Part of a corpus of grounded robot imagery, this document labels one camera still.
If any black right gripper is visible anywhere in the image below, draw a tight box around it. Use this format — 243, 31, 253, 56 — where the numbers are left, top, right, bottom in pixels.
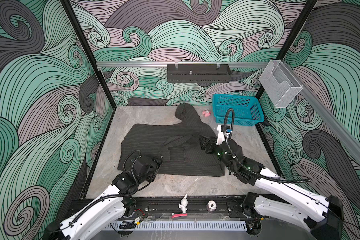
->
199, 133, 237, 172

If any dark grey pinstriped shirt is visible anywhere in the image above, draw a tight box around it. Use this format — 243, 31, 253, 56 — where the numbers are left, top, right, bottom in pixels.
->
118, 104, 225, 177

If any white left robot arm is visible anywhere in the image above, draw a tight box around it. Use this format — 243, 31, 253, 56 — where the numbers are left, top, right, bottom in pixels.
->
42, 156, 163, 240

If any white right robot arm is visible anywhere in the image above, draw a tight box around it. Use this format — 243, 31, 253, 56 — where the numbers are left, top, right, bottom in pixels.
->
199, 136, 344, 240

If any small pink toy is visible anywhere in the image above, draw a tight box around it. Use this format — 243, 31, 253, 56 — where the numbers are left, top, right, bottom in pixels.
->
202, 110, 212, 117

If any teal plastic basket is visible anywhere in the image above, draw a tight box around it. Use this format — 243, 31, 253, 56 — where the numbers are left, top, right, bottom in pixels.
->
213, 94, 265, 127

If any white figurine on pink base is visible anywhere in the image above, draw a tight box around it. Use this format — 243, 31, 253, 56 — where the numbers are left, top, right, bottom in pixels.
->
172, 195, 188, 220

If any black perforated metal shelf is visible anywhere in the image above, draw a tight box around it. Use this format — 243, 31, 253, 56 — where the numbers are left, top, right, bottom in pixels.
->
167, 64, 232, 85

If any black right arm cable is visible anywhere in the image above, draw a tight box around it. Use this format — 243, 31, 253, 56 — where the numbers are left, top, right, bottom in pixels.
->
222, 108, 310, 184

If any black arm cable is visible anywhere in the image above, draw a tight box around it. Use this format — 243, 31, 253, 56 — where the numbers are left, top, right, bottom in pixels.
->
222, 108, 310, 184
68, 149, 152, 226

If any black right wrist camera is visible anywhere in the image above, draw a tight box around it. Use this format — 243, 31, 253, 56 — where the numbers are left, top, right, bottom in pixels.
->
217, 125, 232, 145

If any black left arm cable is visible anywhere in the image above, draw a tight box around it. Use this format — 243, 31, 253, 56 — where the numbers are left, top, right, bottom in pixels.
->
68, 149, 152, 226

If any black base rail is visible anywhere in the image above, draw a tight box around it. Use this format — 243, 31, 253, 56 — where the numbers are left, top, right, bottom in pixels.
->
68, 194, 269, 221

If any white slotted cable duct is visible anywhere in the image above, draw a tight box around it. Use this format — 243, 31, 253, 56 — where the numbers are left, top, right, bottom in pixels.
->
127, 220, 247, 232

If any clear plastic wall holder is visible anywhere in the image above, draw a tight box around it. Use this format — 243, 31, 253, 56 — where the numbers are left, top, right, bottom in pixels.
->
259, 60, 303, 108

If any aluminium rail back wall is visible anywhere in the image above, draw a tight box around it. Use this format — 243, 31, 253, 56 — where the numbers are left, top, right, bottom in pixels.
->
96, 61, 269, 69

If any aluminium rail wall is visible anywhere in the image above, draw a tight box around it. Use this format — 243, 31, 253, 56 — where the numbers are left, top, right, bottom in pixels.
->
287, 65, 360, 165
96, 61, 269, 69

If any aluminium rail right wall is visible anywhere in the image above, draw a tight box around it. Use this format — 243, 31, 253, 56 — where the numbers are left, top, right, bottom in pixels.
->
287, 65, 360, 165

